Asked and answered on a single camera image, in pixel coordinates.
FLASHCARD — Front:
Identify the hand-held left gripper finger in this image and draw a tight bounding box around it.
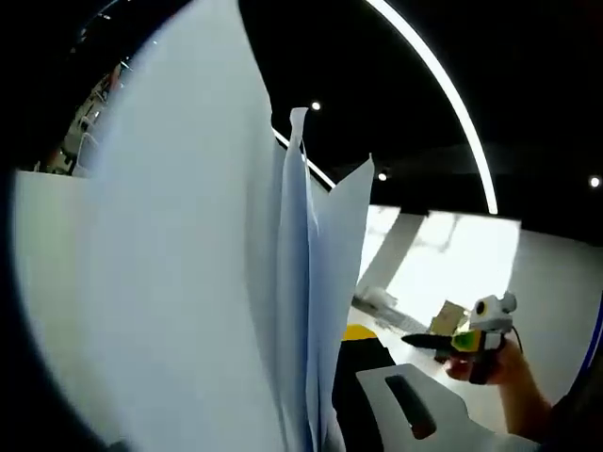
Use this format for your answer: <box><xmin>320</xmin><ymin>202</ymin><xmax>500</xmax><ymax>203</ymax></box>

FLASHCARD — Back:
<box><xmin>332</xmin><ymin>323</ymin><xmax>519</xmax><ymax>452</ymax></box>

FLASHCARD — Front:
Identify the white printing papers bundle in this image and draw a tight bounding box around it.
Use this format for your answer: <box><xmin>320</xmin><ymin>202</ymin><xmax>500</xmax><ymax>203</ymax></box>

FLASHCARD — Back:
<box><xmin>13</xmin><ymin>0</ymin><xmax>377</xmax><ymax>452</ymax></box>

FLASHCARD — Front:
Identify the person's right hand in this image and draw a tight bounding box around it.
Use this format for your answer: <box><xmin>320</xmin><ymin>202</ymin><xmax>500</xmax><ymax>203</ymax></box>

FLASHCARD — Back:
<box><xmin>445</xmin><ymin>347</ymin><xmax>527</xmax><ymax>393</ymax></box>

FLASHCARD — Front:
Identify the brown cardboard box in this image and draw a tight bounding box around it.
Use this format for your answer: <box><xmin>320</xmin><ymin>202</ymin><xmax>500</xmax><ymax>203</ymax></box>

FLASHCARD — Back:
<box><xmin>431</xmin><ymin>300</ymin><xmax>467</xmax><ymax>333</ymax></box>

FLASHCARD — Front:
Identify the large window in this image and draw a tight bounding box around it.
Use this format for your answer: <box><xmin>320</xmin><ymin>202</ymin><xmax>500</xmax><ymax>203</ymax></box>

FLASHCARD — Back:
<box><xmin>357</xmin><ymin>204</ymin><xmax>522</xmax><ymax>326</ymax></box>

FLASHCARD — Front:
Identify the person's dark sleeve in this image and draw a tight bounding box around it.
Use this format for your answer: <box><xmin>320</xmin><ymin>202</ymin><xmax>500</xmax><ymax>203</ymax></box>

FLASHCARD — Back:
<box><xmin>536</xmin><ymin>390</ymin><xmax>603</xmax><ymax>446</ymax></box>

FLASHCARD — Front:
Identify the curved ceiling light strip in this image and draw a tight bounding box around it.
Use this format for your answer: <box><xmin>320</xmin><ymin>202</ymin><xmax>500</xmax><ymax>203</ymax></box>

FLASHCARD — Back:
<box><xmin>367</xmin><ymin>0</ymin><xmax>498</xmax><ymax>216</ymax></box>
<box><xmin>272</xmin><ymin>129</ymin><xmax>336</xmax><ymax>189</ymax></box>

